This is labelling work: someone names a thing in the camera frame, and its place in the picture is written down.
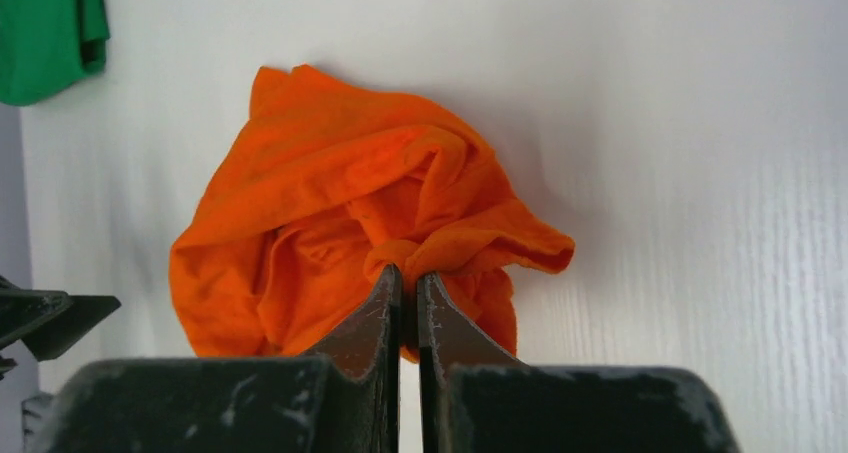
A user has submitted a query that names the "folded green t-shirt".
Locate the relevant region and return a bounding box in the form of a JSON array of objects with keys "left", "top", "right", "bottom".
[{"left": 1, "top": 0, "right": 110, "bottom": 106}]

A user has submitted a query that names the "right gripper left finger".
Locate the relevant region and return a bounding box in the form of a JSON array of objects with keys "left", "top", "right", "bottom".
[{"left": 308, "top": 265, "right": 402, "bottom": 452}]

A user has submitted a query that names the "orange t-shirt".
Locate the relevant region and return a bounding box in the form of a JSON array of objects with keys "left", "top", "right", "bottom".
[{"left": 169, "top": 65, "right": 575, "bottom": 357}]

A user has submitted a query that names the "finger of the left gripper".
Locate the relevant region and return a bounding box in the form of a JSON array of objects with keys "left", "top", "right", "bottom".
[
  {"left": 23, "top": 295, "right": 121, "bottom": 362},
  {"left": 1, "top": 277, "right": 72, "bottom": 349}
]

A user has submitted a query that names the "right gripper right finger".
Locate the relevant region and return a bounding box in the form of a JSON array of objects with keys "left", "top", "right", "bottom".
[{"left": 416, "top": 272, "right": 524, "bottom": 452}]

